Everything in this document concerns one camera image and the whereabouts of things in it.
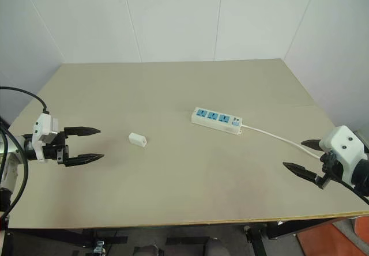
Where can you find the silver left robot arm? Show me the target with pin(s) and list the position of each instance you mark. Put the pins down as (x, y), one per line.
(10, 163)

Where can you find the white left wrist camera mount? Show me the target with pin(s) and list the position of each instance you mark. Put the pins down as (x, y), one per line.
(40, 129)

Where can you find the white plug adapter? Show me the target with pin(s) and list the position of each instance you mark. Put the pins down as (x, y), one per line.
(137, 139)

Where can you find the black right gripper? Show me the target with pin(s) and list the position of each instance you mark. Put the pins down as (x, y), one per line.
(331, 166)

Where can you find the black metal table frame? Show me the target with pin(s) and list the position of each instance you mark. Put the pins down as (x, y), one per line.
(282, 228)

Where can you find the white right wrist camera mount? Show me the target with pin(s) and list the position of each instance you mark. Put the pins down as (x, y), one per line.
(344, 146)

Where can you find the white power strip blue sockets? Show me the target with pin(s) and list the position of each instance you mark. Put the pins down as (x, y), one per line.
(215, 120)

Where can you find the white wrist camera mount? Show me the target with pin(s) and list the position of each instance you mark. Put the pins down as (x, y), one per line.
(344, 146)
(40, 129)

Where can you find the dark rounded shape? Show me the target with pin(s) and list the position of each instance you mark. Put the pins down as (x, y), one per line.
(212, 247)

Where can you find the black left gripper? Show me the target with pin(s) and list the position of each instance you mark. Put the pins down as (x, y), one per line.
(54, 152)

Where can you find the orange board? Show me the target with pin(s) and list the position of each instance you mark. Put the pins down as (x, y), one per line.
(337, 238)

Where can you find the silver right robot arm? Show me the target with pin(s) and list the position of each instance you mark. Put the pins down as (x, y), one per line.
(362, 178)

